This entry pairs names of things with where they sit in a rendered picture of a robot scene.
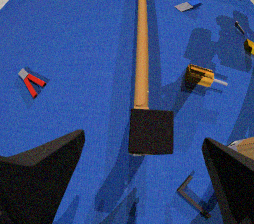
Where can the orange long-handled scraper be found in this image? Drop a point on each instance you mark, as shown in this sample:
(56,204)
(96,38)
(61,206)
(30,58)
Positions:
(150,131)

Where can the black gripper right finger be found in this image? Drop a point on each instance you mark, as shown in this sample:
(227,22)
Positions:
(232,176)

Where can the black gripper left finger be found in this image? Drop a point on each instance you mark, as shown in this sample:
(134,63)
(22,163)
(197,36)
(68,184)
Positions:
(33,182)

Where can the long wooden pole with black end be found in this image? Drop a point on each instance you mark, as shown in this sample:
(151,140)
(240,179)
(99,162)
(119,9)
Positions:
(245,146)

